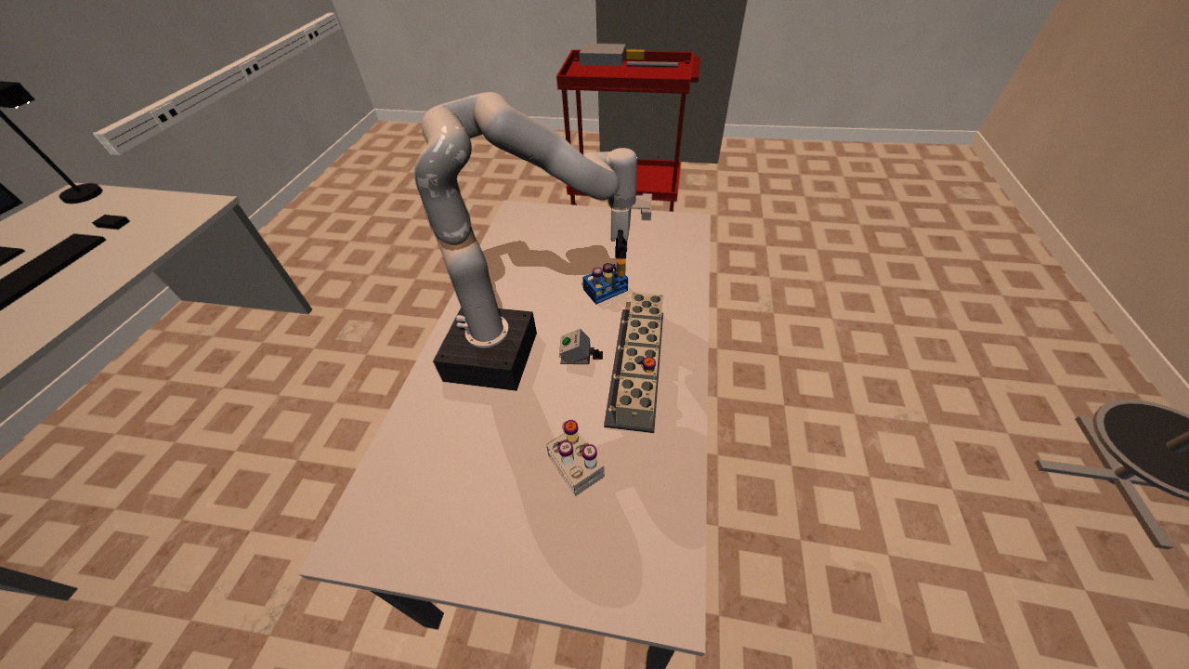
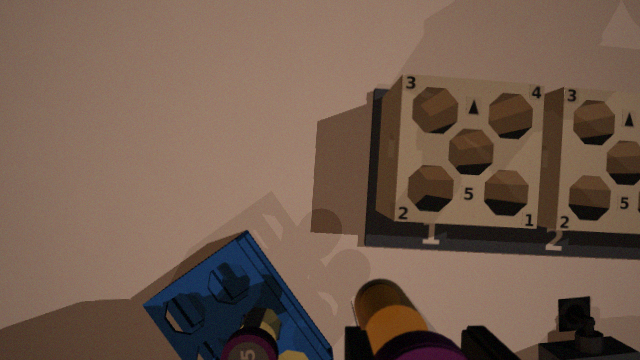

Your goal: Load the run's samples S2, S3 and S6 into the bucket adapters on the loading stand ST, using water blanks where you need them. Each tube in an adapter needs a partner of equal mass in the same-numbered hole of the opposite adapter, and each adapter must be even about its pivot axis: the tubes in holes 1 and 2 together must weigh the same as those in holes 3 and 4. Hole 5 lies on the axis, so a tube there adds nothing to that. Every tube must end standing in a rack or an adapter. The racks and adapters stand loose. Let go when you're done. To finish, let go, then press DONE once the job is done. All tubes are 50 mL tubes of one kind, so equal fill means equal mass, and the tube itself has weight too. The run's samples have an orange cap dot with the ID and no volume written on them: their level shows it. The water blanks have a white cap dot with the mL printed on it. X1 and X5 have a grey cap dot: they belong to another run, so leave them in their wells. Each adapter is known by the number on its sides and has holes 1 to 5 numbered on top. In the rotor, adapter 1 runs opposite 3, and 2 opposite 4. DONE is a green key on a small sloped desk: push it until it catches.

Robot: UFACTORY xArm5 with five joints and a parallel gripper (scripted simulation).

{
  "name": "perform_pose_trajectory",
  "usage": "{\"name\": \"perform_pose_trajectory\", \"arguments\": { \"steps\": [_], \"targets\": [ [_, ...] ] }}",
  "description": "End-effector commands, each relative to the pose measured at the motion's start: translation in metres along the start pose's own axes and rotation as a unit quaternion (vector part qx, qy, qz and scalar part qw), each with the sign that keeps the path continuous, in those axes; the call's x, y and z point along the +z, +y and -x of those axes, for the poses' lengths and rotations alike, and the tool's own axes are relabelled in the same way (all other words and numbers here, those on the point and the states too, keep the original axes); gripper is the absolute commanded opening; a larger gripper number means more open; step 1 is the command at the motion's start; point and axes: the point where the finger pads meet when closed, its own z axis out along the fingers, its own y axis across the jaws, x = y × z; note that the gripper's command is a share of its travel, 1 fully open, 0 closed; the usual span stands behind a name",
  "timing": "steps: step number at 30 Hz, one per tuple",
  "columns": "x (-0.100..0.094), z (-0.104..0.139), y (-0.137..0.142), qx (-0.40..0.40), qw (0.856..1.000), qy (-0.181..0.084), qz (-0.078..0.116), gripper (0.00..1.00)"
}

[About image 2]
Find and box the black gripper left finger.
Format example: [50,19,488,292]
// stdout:
[344,326,375,360]

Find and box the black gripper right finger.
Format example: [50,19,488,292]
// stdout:
[461,325,521,360]

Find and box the blue tube rack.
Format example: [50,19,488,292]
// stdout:
[143,230,334,360]

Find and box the dark grey button box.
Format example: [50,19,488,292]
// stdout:
[538,306,640,360]

